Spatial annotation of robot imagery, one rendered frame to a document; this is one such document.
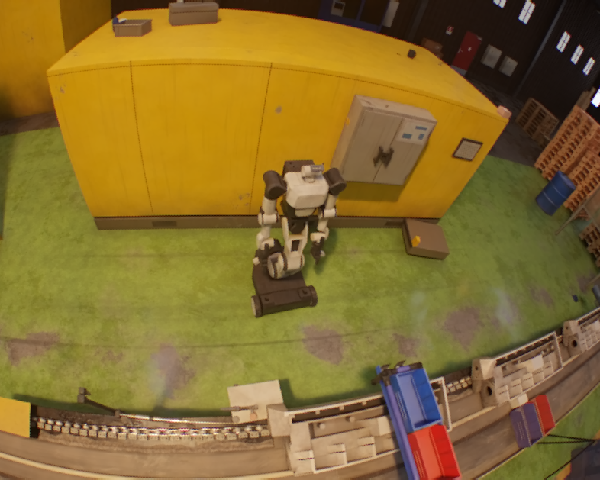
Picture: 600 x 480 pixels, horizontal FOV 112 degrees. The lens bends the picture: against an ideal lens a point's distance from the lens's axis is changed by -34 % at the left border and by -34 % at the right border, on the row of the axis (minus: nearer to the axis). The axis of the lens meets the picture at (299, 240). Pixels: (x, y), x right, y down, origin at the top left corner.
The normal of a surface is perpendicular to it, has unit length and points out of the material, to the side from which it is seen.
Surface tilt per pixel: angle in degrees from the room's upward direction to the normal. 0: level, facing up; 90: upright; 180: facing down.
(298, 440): 10
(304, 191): 45
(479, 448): 0
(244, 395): 0
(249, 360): 0
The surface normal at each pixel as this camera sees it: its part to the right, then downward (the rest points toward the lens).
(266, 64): 0.17, 0.80
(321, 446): 0.23, -0.46
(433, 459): 0.18, -0.68
